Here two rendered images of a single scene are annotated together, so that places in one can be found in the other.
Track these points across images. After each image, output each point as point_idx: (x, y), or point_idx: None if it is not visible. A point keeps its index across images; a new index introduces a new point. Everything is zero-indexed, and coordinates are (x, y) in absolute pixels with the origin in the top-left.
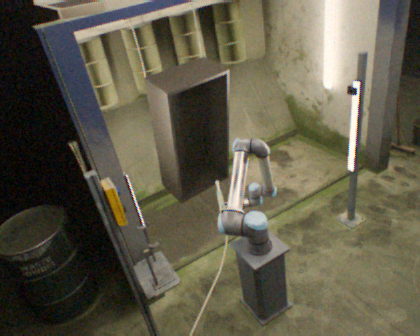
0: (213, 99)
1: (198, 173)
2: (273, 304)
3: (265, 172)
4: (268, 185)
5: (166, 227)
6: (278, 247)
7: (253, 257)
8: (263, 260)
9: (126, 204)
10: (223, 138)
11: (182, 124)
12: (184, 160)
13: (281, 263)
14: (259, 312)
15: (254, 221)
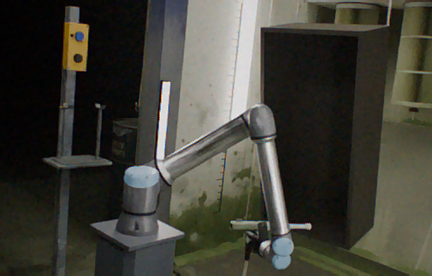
0: (375, 98)
1: (333, 223)
2: None
3: (261, 180)
4: (268, 217)
5: (263, 265)
6: (132, 239)
7: (113, 224)
8: (106, 229)
9: (151, 114)
10: (360, 169)
11: (335, 123)
12: (329, 189)
13: (119, 265)
14: None
15: (133, 169)
